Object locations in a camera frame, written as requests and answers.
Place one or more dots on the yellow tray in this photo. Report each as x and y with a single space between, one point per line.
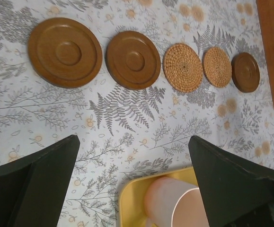
131 199

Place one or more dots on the floral tablecloth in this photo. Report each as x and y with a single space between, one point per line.
127 134

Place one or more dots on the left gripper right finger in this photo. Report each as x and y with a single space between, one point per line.
235 191

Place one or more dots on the dark wooden coaster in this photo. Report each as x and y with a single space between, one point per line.
132 60

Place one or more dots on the light pink mug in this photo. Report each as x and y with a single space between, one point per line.
169 202

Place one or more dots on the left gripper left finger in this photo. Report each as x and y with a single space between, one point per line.
33 188

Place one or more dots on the woven rattan coaster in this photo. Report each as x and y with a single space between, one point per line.
183 68
217 67

